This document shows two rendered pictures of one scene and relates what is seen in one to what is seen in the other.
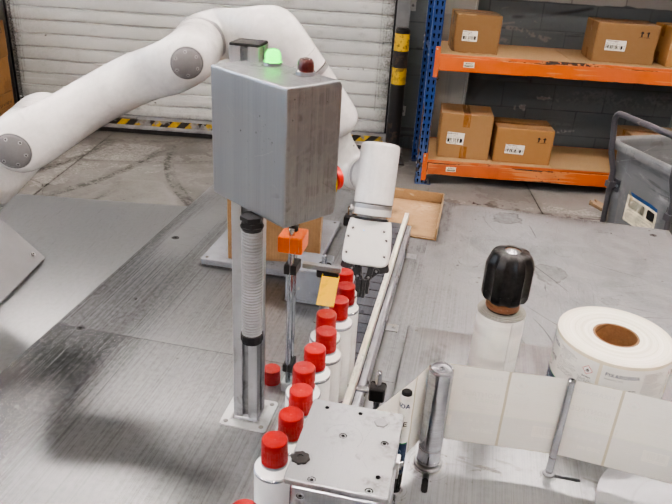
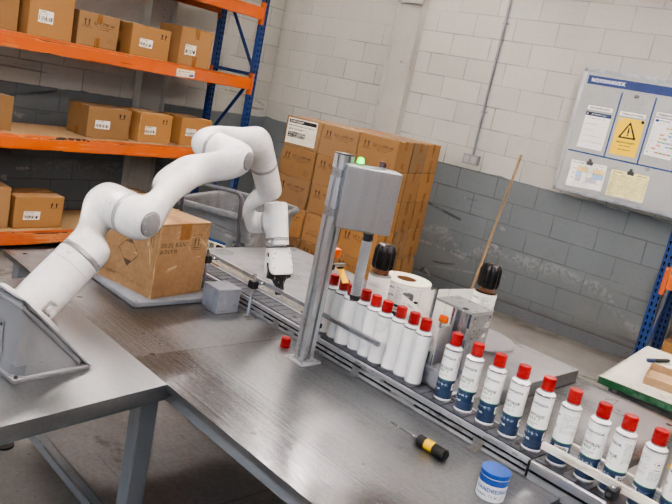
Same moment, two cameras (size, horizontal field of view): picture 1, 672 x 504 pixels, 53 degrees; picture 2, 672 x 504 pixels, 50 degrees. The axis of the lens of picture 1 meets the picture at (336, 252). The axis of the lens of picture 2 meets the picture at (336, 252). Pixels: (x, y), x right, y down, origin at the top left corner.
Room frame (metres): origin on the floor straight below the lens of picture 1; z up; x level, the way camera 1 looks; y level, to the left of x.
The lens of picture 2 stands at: (-0.21, 1.92, 1.68)
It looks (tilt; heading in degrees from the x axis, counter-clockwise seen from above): 13 degrees down; 303
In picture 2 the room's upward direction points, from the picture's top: 12 degrees clockwise
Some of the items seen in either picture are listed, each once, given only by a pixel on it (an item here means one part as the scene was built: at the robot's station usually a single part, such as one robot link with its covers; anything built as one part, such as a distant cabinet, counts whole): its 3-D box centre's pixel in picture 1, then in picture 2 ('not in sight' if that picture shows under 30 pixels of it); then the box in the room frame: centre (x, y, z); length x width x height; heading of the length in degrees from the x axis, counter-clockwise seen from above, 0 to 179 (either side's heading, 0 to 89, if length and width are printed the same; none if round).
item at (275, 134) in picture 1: (275, 139); (365, 198); (0.92, 0.09, 1.38); 0.17 x 0.10 x 0.19; 44
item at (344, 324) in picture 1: (335, 349); (339, 308); (1.00, -0.01, 0.98); 0.05 x 0.05 x 0.20
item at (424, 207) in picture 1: (399, 210); not in sight; (1.99, -0.19, 0.85); 0.30 x 0.26 x 0.04; 169
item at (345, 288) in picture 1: (342, 334); (329, 303); (1.05, -0.02, 0.98); 0.05 x 0.05 x 0.20
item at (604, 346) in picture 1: (606, 368); (402, 296); (1.04, -0.51, 0.95); 0.20 x 0.20 x 0.14
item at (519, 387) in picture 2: not in sight; (515, 400); (0.31, 0.12, 0.98); 0.05 x 0.05 x 0.20
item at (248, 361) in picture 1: (249, 251); (323, 259); (1.00, 0.14, 1.16); 0.04 x 0.04 x 0.67; 79
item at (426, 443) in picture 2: not in sight; (416, 437); (0.49, 0.30, 0.84); 0.20 x 0.03 x 0.03; 170
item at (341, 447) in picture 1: (347, 446); (464, 304); (0.58, -0.03, 1.14); 0.14 x 0.11 x 0.01; 169
